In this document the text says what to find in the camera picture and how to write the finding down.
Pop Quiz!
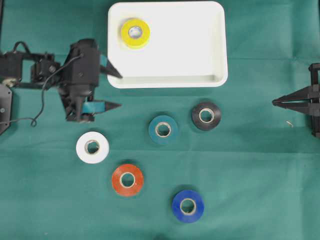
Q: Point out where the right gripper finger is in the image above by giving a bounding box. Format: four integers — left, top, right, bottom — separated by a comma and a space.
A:
272, 85, 312, 103
272, 102, 313, 113

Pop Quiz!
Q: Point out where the blue tape roll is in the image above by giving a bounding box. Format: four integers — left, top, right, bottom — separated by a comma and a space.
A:
171, 190, 205, 224

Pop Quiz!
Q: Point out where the black tape roll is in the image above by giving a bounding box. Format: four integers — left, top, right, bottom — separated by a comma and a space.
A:
191, 101, 222, 131

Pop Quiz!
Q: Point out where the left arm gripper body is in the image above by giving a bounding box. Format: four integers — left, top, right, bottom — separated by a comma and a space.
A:
31, 57, 95, 122

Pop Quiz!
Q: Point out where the white tape roll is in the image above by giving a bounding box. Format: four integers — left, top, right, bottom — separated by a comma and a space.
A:
75, 131, 110, 164

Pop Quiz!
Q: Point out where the white plastic tray case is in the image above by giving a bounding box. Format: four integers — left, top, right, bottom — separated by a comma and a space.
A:
107, 1, 228, 89

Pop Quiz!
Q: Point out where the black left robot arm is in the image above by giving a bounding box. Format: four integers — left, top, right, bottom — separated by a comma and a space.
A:
0, 38, 122, 123

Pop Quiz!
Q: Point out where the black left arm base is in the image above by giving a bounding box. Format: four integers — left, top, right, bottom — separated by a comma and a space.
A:
0, 84, 13, 135

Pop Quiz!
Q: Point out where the thin black camera cable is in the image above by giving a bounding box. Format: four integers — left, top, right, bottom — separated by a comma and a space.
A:
0, 52, 85, 128

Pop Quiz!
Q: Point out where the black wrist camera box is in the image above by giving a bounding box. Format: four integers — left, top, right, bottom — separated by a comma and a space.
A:
62, 38, 100, 99

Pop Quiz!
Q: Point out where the green table cloth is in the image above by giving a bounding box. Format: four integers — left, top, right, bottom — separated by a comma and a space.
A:
0, 0, 320, 240

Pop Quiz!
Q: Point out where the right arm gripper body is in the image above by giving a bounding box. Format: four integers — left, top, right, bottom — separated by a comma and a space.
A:
308, 63, 320, 138

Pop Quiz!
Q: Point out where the yellow tape roll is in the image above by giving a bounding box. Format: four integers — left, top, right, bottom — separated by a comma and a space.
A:
120, 18, 151, 49

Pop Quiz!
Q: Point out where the teal green tape roll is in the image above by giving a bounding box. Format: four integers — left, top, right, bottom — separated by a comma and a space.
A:
148, 115, 179, 145

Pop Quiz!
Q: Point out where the red tape roll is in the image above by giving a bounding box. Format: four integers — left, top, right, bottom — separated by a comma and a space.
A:
111, 164, 144, 197

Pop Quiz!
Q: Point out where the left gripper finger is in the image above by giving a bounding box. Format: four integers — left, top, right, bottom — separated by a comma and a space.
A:
98, 49, 123, 79
83, 101, 122, 115

